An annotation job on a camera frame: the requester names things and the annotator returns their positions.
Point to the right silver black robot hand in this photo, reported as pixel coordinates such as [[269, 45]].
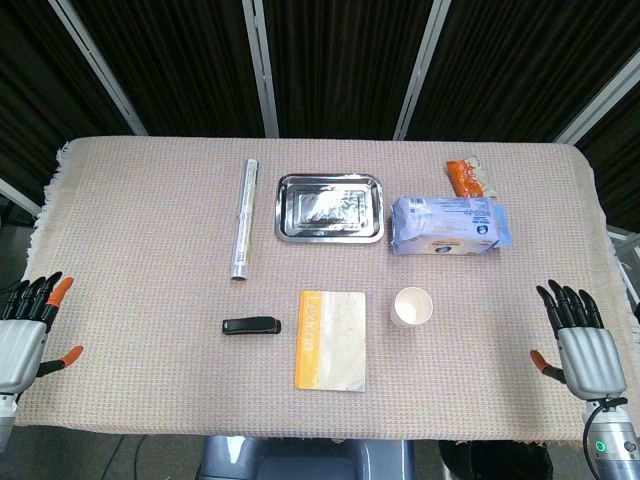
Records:
[[590, 357]]

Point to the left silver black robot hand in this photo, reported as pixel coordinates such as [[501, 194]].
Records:
[[20, 345]]

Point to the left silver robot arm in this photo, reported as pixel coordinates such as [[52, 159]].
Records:
[[5, 420]]

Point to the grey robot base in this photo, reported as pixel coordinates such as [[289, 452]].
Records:
[[305, 459]]

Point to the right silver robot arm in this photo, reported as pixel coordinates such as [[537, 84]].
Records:
[[612, 435]]

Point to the black stapler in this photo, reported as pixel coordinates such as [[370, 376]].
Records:
[[251, 326]]

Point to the beige woven tablecloth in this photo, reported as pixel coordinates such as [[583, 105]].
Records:
[[150, 240]]

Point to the white paper cup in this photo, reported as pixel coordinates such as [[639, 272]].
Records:
[[411, 307]]

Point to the blue wet wipes pack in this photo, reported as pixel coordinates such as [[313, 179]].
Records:
[[450, 226]]

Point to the orange white snack packet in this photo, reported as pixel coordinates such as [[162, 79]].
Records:
[[469, 178]]

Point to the yellow white Lexicon notebook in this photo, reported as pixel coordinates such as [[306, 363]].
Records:
[[332, 340]]

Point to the silver foil roll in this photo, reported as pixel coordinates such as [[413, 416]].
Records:
[[245, 218]]

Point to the silver metal tray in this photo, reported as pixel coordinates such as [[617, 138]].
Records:
[[330, 208]]

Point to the white partition frame post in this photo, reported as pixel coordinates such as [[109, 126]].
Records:
[[421, 67], [260, 67], [17, 197], [97, 67], [597, 102]]

